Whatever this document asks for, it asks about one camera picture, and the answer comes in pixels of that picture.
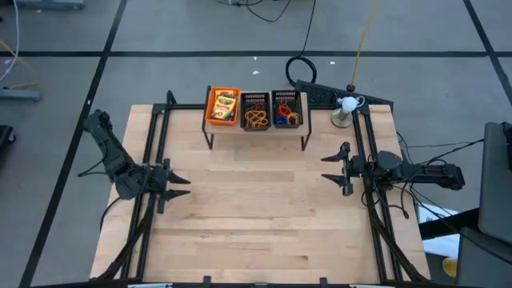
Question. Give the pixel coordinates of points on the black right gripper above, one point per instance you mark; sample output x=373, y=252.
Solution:
x=356, y=167

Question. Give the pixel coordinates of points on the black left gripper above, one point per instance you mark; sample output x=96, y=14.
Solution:
x=158, y=180

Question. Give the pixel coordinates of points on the yellow rubber band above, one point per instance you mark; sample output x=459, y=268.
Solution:
x=252, y=118
x=262, y=120

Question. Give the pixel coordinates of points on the yellow crayon box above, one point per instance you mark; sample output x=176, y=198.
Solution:
x=226, y=93
x=224, y=107

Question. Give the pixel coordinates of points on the red rubber band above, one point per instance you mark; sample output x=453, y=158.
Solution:
x=249, y=109
x=259, y=106

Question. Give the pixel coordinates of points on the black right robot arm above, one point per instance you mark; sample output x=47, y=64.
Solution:
x=432, y=174

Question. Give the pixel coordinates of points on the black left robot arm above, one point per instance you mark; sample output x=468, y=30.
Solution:
x=112, y=152

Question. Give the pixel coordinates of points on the white bulb lamp wooden base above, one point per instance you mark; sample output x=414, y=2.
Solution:
x=348, y=105

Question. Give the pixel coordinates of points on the black perforated panel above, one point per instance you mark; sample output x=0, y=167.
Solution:
x=320, y=94

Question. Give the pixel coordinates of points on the orange plastic basket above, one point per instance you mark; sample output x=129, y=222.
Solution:
x=222, y=122

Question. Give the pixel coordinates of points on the black plastic basket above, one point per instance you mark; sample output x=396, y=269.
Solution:
x=286, y=95
x=255, y=97

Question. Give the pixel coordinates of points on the black edge clamp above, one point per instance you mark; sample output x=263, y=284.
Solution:
x=323, y=282
x=206, y=281

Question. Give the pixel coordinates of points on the black beam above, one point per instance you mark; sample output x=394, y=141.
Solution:
x=448, y=222

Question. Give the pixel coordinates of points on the white paper box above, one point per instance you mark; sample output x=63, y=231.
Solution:
x=440, y=246

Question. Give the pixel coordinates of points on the yellow round object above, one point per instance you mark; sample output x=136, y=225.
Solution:
x=450, y=267

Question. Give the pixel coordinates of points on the gray metal cabinet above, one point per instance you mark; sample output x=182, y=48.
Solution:
x=496, y=192

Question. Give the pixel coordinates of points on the black floor object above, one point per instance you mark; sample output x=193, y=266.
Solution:
x=6, y=136

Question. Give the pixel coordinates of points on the gray furniture foot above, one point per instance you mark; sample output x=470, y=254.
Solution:
x=20, y=94

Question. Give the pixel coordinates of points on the gray furniture base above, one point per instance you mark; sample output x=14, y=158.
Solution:
x=50, y=4

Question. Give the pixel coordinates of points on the black aluminium table frame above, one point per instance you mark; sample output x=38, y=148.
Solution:
x=180, y=106

